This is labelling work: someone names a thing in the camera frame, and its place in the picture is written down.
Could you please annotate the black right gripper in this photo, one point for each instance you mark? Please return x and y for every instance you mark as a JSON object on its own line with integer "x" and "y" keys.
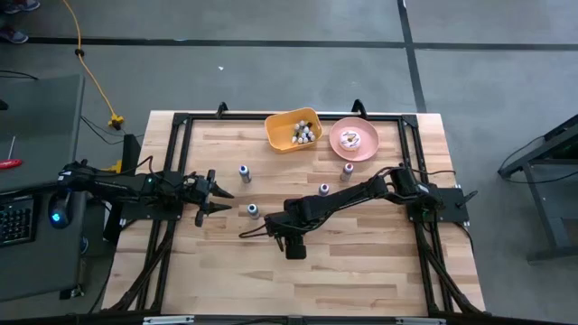
{"x": 284, "y": 225}

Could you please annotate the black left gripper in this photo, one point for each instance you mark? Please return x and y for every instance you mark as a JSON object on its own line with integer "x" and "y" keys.
{"x": 198, "y": 192}

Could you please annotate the large black food coloring bottle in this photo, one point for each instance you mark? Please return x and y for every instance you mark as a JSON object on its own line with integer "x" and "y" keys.
{"x": 253, "y": 211}

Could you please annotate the large blue food coloring bottle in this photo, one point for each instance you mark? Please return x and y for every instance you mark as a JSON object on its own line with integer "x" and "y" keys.
{"x": 245, "y": 175}

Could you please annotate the large violet food coloring bottle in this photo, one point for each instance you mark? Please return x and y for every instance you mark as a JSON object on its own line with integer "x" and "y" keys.
{"x": 323, "y": 189}

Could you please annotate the large red food coloring bottle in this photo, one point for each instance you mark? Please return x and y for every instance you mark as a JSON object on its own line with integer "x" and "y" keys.
{"x": 346, "y": 173}

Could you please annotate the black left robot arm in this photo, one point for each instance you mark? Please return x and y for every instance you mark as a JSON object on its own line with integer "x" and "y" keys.
{"x": 113, "y": 182}

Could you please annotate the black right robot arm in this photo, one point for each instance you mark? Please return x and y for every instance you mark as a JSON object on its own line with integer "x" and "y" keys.
{"x": 343, "y": 196}

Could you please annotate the yellow plastic bin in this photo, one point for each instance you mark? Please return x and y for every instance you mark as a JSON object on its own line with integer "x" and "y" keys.
{"x": 280, "y": 135}

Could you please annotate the white iced donut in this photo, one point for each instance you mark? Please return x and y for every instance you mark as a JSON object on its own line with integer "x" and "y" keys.
{"x": 343, "y": 137}

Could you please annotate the pink plate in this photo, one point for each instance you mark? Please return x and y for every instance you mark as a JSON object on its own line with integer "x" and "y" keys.
{"x": 361, "y": 151}

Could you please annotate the black computer mouse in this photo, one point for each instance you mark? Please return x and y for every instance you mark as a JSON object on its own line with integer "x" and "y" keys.
{"x": 58, "y": 205}

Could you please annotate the grey desk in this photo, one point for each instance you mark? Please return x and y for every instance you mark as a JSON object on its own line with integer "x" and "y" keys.
{"x": 40, "y": 126}

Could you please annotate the black keyboard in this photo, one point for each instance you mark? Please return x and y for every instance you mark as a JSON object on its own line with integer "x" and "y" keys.
{"x": 15, "y": 223}

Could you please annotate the person's shoe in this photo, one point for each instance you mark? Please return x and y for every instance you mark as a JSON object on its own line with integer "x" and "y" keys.
{"x": 25, "y": 5}
{"x": 13, "y": 36}

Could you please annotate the black side stand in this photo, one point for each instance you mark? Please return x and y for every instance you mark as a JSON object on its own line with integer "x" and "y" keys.
{"x": 566, "y": 144}

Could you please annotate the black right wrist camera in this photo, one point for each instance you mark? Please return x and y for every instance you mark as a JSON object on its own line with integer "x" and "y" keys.
{"x": 295, "y": 250}

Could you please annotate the black metal table frame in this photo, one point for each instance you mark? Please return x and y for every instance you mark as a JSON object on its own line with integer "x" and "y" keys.
{"x": 226, "y": 117}

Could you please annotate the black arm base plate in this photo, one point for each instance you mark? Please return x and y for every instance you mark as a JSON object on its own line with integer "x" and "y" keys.
{"x": 135, "y": 212}
{"x": 451, "y": 205}

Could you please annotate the black frame clamp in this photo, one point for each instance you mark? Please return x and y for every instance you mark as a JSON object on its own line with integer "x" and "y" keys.
{"x": 221, "y": 109}
{"x": 359, "y": 108}

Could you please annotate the silver metal bracket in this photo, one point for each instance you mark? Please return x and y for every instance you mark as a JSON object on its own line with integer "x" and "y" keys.
{"x": 167, "y": 320}
{"x": 420, "y": 321}

